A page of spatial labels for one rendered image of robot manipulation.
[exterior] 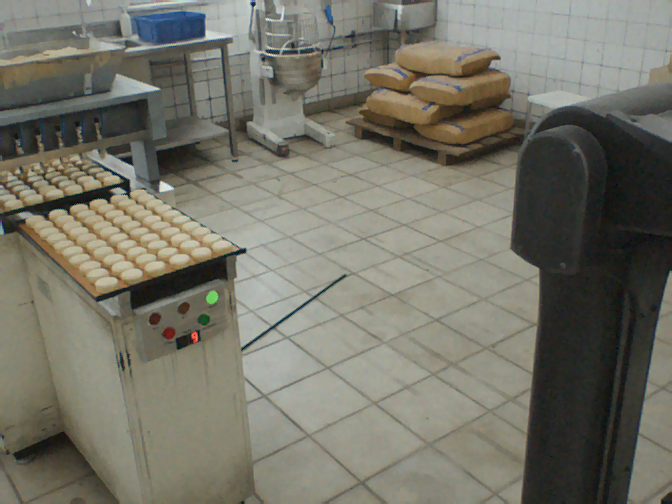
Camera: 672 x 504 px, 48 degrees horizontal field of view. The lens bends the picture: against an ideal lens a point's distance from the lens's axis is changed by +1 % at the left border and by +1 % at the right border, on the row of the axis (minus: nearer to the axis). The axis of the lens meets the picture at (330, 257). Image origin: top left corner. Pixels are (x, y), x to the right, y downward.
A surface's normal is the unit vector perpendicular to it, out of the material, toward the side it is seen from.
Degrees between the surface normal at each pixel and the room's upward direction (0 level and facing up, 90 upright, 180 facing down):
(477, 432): 0
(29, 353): 90
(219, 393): 90
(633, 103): 19
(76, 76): 115
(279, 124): 78
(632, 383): 89
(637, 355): 89
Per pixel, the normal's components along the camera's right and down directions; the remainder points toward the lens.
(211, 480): 0.62, 0.32
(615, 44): -0.81, 0.28
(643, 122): 0.10, -0.82
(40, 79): 0.58, 0.67
